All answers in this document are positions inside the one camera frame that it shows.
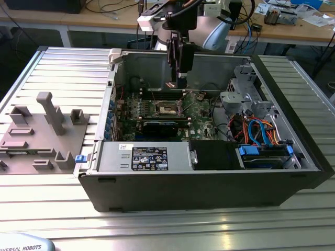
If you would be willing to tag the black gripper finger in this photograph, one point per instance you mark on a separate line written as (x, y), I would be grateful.
(186, 57)
(172, 52)

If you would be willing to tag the silver topped CPU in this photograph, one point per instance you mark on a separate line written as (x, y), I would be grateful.
(171, 84)

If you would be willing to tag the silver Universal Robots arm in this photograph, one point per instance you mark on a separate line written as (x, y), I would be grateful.
(209, 34)

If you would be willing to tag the black RAM slot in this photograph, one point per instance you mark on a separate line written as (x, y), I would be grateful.
(167, 117)
(170, 91)
(170, 96)

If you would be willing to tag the thin metal locking lever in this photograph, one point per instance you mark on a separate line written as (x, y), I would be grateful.
(151, 91)

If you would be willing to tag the CPU socket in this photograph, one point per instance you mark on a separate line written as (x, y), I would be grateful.
(165, 109)

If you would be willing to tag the round coin cell battery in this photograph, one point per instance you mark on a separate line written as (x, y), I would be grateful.
(200, 97)

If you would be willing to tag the black upright stand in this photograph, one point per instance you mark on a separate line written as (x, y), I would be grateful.
(235, 8)

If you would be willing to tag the metal drive cage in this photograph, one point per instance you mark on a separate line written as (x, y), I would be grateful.
(243, 74)

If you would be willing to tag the green motherboard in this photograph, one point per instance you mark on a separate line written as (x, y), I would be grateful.
(201, 125)

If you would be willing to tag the small black adapter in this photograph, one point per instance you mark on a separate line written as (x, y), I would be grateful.
(257, 27)

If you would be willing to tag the black graphics card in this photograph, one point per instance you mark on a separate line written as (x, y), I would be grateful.
(159, 129)

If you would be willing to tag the small electronic device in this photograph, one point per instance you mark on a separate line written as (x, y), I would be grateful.
(272, 18)

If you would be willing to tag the wooden desk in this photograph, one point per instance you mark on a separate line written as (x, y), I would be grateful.
(288, 34)
(78, 19)

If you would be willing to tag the black plastic shroud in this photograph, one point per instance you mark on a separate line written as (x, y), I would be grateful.
(212, 154)

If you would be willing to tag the hard disk in blue carrier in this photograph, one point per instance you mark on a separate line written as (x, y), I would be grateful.
(289, 151)
(248, 151)

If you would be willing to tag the grey power supply unit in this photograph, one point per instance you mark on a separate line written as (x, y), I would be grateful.
(115, 157)

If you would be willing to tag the blue cardboard box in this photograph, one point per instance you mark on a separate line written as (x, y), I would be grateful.
(308, 4)

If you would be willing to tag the white paper sheets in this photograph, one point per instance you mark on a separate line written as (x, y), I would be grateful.
(319, 19)

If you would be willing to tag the black PC case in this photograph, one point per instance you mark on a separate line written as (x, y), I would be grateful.
(183, 193)

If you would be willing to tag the black computer box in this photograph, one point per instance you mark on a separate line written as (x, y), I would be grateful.
(39, 6)

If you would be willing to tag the blue plastic case latch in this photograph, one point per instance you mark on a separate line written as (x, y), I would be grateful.
(80, 159)

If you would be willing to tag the grey plastic parts rack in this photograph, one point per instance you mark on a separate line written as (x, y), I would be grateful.
(39, 146)

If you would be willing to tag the pale blue teach pendant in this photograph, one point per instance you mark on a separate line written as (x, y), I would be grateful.
(23, 244)

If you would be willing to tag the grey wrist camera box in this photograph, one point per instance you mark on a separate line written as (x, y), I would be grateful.
(212, 9)

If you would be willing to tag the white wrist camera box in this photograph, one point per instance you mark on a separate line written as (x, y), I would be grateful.
(147, 24)

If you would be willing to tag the silver metal bracket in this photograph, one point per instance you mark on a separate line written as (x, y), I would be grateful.
(233, 99)

